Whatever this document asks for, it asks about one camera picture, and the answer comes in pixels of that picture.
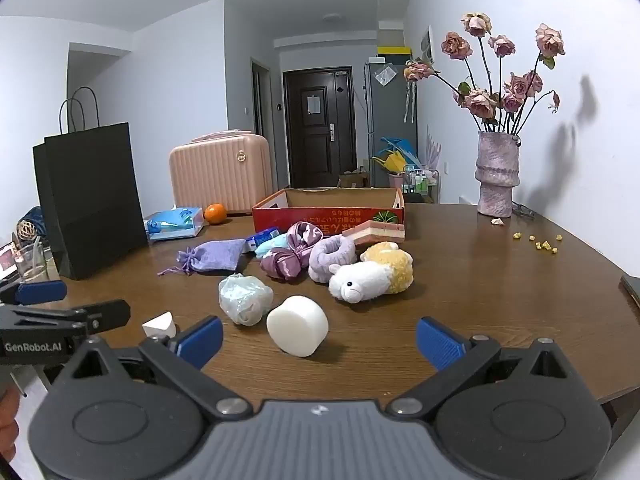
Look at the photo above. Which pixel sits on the blue handkerchief packet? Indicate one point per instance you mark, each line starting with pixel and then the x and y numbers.
pixel 265 235

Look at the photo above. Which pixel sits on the orange fruit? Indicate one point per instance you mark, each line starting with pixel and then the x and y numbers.
pixel 215 214

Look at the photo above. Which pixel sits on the dark eyeglasses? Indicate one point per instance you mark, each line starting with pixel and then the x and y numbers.
pixel 522 211

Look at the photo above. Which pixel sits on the lavender fluffy scrunchie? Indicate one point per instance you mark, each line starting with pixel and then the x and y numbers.
pixel 320 260

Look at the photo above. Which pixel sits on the blue tissue pack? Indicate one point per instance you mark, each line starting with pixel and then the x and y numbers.
pixel 172 225

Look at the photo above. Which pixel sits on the rattan ball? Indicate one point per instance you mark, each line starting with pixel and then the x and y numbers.
pixel 27 230

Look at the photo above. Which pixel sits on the pink bucket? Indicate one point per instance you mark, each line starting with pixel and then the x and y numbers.
pixel 396 180

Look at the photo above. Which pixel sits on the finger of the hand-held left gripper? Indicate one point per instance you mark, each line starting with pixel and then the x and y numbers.
pixel 107 312
pixel 42 291

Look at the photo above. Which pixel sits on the light blue soft cloth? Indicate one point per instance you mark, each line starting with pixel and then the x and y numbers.
pixel 272 249

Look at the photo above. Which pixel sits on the scattered yellow crumbs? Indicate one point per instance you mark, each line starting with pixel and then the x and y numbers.
pixel 516 235

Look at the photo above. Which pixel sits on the white foam cylinder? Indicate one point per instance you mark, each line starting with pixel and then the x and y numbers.
pixel 295 325

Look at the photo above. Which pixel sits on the blue bag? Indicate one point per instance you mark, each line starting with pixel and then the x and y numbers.
pixel 400 145

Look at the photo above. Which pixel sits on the yellow bag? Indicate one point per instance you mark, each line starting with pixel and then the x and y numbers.
pixel 390 162

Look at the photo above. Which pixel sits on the dark brown door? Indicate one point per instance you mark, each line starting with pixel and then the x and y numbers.
pixel 320 150

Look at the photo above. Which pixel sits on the pink textured vase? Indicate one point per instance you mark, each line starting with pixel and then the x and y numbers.
pixel 495 175

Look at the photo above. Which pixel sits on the purple feather decoration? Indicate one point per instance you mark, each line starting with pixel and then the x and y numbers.
pixel 432 150

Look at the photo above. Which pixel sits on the black paper bag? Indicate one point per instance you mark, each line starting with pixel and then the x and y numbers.
pixel 90 200

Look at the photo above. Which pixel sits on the clear plastic ball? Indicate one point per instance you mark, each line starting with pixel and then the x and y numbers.
pixel 245 297

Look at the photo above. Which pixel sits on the pink ribbed suitcase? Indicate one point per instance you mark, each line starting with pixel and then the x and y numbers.
pixel 220 175

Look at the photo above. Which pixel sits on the pink layered sponge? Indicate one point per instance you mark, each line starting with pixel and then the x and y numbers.
pixel 380 232

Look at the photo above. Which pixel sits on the red cardboard box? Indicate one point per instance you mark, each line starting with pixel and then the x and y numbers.
pixel 310 217

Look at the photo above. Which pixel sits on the cart with bottles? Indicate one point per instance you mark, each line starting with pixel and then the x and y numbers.
pixel 422 182

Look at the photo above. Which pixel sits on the clear glass cup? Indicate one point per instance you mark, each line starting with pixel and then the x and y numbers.
pixel 32 265

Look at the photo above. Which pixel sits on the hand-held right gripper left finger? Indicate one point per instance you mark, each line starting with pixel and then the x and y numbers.
pixel 202 341

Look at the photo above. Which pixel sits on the white wall panel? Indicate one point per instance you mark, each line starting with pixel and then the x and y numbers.
pixel 426 45

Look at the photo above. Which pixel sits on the round ceiling light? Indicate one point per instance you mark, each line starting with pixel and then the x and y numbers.
pixel 333 17

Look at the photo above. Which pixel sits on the hanging white umbrella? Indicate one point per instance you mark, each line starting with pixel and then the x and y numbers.
pixel 410 102

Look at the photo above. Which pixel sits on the small white sponge wedge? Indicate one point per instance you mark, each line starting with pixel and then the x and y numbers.
pixel 160 325

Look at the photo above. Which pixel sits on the small framed picture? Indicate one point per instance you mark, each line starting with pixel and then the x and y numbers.
pixel 7 260

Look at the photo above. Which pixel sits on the brown cardboard carton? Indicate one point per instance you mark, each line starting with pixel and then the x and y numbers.
pixel 352 180

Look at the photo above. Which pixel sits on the white yellow alpaca plush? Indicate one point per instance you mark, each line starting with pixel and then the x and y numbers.
pixel 360 280

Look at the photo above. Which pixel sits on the purple satin scrunchie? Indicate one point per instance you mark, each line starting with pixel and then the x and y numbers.
pixel 287 262

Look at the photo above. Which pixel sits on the yellow black box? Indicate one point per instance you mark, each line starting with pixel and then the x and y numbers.
pixel 392 52

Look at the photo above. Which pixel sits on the person's left hand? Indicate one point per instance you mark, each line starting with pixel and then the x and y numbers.
pixel 6 425

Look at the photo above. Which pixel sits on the dried pink rose bouquet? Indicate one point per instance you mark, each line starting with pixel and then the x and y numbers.
pixel 480 102

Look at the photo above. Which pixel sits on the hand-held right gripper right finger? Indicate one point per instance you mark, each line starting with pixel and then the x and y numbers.
pixel 440 342

